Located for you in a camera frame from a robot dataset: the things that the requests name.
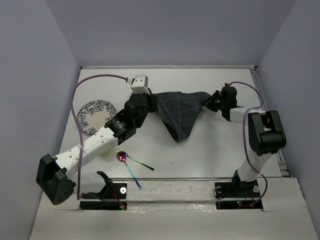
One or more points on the dark checked cloth napkin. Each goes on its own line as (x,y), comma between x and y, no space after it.
(179,111)

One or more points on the aluminium rail edge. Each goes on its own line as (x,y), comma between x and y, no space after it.
(281,161)
(172,178)

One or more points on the iridescent fork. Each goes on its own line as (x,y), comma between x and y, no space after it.
(122,156)

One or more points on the blue floral plate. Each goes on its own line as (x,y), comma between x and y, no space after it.
(94,114)

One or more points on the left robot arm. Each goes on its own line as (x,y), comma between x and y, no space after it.
(54,174)

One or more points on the pale yellow paper cup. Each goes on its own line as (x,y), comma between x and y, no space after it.
(105,153)

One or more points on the aluminium rail front edge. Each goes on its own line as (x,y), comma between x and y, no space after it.
(172,178)

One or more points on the aluminium rail right edge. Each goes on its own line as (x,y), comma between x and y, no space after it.
(281,161)

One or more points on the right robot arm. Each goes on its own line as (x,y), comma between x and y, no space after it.
(262,133)

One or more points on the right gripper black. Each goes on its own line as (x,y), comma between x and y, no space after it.
(208,103)

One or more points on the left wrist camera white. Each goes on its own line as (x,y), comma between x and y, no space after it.
(139,85)

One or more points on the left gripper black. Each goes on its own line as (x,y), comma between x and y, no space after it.
(152,102)

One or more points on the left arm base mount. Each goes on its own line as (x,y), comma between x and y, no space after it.
(111,197)

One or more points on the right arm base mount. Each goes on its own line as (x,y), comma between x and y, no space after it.
(231,197)

